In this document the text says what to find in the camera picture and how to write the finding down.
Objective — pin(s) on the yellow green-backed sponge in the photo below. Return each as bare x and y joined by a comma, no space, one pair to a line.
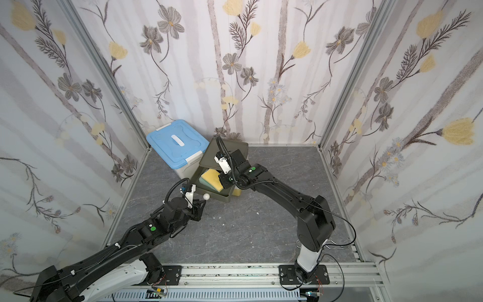
211,178

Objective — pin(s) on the white cable duct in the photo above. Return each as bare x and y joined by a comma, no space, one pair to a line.
226,294

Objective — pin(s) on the metal wire hook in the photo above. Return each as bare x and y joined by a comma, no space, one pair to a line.
331,245

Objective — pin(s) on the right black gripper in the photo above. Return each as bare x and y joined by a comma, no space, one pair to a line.
229,175

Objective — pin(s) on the green three-drawer cabinet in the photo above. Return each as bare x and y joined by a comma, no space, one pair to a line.
208,162

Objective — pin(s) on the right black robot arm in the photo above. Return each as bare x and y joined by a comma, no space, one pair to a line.
315,220

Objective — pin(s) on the light green sponge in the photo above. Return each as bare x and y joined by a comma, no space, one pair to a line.
203,184

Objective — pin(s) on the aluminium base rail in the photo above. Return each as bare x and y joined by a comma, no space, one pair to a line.
357,281

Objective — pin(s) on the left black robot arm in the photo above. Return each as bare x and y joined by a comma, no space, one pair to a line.
127,262

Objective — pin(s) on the blue lid storage box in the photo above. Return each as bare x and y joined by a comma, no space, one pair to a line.
180,146

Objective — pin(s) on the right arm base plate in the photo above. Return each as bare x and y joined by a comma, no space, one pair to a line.
290,275

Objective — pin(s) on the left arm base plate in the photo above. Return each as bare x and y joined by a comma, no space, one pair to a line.
169,275

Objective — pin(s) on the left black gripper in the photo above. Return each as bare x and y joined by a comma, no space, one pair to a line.
197,211

